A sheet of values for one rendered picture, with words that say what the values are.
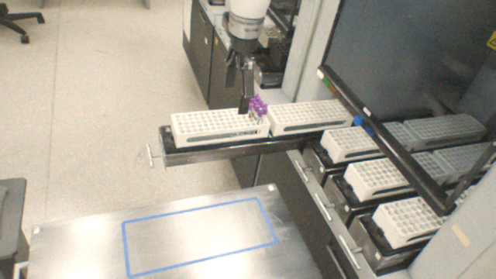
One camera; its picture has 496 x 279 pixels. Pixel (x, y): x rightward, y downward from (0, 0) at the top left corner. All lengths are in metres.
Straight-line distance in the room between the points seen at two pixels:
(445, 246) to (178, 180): 1.48
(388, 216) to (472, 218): 0.20
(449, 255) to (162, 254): 0.64
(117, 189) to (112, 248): 1.21
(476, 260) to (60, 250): 0.88
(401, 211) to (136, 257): 0.67
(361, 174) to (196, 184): 1.19
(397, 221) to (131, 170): 1.54
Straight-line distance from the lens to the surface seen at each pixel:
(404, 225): 1.02
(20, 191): 1.22
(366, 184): 1.06
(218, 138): 1.15
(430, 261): 1.02
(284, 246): 0.91
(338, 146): 1.14
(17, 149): 2.44
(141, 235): 0.90
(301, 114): 1.23
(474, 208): 0.89
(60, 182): 2.18
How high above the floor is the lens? 1.56
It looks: 41 degrees down
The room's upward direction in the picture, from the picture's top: 11 degrees clockwise
